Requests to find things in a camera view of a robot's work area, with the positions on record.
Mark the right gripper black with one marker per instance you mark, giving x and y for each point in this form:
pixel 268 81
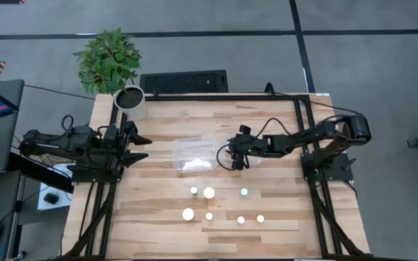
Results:
pixel 245 146

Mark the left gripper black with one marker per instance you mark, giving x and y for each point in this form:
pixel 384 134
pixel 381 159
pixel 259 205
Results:
pixel 112 148

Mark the small green-capped pill bottle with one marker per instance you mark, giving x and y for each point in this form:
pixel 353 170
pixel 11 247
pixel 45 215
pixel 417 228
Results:
pixel 244 191

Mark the small white-capped pill bottle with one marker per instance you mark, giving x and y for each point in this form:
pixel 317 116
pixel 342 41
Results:
pixel 260 218
pixel 241 219
pixel 193 190
pixel 209 216

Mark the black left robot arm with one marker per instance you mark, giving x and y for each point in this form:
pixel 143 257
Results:
pixel 49 139

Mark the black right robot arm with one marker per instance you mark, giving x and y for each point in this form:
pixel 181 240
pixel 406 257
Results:
pixel 303 137

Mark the clear plastic square bin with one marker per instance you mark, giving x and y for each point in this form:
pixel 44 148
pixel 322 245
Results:
pixel 194 154
pixel 258 161

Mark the white round plant pot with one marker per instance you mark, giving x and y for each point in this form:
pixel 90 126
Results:
pixel 131 103

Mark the black floor vent grille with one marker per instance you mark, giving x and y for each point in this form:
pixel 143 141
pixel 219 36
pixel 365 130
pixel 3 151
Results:
pixel 183 82

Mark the green leafy plant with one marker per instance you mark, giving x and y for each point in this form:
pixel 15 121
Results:
pixel 107 61

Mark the white paper sheet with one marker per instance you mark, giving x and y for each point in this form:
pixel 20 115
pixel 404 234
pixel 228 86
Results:
pixel 49 185

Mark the small black device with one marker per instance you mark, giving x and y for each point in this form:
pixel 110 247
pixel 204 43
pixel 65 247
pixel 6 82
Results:
pixel 51 198

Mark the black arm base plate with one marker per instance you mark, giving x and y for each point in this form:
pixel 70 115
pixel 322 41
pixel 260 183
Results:
pixel 336 170
pixel 93 175

